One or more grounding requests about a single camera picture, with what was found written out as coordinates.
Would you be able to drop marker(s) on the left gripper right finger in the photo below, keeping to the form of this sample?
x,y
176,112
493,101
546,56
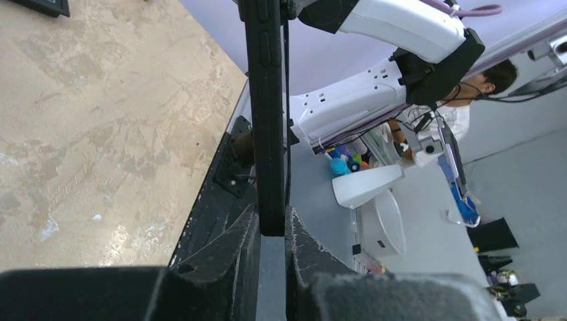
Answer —
x,y
320,287

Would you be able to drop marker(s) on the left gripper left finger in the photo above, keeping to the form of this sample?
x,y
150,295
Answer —
x,y
219,282

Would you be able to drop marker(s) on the black phone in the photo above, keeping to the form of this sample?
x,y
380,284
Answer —
x,y
265,61

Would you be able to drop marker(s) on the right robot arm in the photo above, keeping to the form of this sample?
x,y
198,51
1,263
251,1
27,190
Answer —
x,y
434,51

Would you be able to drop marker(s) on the blue robot arm background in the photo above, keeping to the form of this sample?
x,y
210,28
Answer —
x,y
424,197

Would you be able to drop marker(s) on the white desk lamp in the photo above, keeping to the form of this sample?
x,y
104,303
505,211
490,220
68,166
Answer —
x,y
379,222

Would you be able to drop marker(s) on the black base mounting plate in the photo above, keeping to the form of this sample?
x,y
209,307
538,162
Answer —
x,y
224,194

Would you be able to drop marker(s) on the seated person white shirt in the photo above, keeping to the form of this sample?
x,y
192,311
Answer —
x,y
456,113

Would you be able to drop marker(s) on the black white chessboard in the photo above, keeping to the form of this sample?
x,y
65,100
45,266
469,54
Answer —
x,y
50,8

